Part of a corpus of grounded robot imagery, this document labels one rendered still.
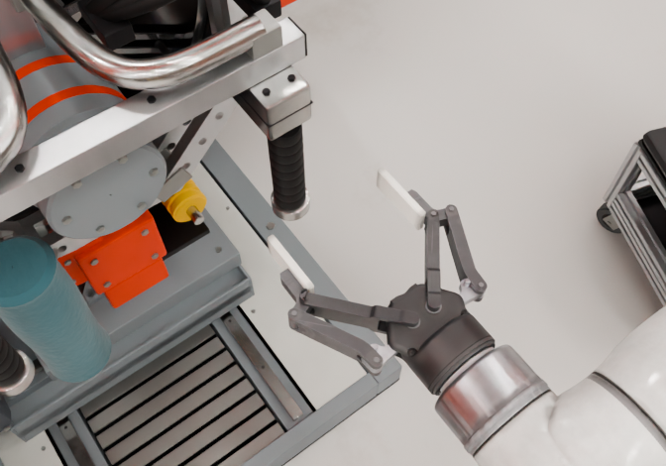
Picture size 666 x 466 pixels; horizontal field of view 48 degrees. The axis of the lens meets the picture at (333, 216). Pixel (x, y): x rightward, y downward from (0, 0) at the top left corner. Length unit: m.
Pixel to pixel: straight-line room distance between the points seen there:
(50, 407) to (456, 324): 0.94
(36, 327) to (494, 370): 0.53
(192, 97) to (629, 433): 0.45
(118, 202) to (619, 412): 0.50
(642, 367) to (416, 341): 0.19
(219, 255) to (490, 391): 0.87
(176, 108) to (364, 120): 1.26
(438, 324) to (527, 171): 1.19
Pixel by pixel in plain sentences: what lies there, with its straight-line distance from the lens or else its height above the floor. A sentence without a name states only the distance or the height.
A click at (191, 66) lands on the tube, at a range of 0.64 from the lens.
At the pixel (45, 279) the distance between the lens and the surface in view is 0.88.
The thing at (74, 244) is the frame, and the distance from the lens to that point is 1.06.
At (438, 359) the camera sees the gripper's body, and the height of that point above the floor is 0.86.
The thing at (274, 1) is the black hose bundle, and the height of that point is 0.98.
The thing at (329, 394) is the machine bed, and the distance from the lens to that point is 1.47.
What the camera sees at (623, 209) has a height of 0.15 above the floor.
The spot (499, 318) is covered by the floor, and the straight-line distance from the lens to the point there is 1.65.
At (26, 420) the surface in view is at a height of 0.17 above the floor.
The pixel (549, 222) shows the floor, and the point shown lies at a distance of 1.79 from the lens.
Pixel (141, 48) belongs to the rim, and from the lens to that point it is 1.03.
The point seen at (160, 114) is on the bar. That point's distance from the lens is 0.66.
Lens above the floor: 1.47
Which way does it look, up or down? 59 degrees down
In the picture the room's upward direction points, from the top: straight up
